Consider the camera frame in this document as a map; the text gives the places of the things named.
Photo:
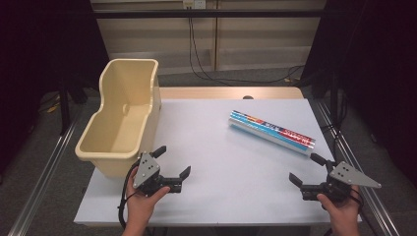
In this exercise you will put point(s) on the person's right hand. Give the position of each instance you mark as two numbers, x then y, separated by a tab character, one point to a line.
344	211

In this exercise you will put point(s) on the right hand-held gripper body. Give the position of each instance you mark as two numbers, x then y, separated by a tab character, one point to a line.
347	173

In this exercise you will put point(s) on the cream plastic bin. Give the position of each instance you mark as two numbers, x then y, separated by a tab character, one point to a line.
124	98

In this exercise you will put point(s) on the white wall socket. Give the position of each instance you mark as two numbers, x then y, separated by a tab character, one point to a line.
194	3

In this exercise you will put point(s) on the metal floor rail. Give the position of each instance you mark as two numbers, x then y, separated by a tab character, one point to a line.
357	160
42	183

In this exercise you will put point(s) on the black horizontal frame bar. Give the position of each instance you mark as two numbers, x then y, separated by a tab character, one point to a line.
209	13

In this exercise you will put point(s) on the white table mat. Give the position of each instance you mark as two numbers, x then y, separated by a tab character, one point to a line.
229	183

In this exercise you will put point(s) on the black metal stand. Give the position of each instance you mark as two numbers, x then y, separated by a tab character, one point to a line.
334	98
64	108

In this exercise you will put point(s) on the dark table grommet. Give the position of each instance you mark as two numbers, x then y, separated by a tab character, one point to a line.
248	97

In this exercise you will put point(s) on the person's left hand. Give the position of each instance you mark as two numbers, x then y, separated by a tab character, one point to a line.
141	206

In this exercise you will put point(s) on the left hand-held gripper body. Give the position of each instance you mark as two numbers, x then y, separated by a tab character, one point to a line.
147	170

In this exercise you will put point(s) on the colourful foil-wrapped roll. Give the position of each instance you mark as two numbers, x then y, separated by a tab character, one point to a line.
268	129

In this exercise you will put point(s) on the dark curtain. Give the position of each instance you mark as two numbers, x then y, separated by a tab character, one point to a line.
39	42
377	65

